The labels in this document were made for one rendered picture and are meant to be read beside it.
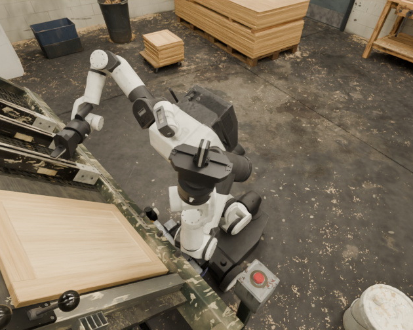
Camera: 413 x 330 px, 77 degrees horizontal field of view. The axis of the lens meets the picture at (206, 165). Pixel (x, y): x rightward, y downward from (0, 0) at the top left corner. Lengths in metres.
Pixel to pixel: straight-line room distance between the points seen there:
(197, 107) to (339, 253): 1.76
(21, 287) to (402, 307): 1.81
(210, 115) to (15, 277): 0.72
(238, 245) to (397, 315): 0.97
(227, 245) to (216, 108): 1.24
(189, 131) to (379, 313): 1.46
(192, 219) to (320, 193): 2.02
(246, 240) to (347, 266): 0.80
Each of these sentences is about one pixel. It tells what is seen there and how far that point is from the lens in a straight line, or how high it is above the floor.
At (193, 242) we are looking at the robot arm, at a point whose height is 1.24.
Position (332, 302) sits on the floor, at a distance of 2.20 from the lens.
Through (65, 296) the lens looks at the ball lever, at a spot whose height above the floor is 1.44.
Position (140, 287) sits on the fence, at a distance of 0.93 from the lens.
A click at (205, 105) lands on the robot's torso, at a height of 1.40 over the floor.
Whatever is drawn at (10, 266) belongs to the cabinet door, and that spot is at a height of 1.33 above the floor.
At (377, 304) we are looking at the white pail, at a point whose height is 0.36.
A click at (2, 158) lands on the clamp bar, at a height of 1.25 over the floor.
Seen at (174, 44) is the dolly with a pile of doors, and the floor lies 0.37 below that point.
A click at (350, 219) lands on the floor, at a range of 2.59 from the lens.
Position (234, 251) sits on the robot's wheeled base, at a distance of 1.97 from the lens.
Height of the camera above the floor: 1.95
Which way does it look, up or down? 47 degrees down
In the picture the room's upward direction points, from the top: straight up
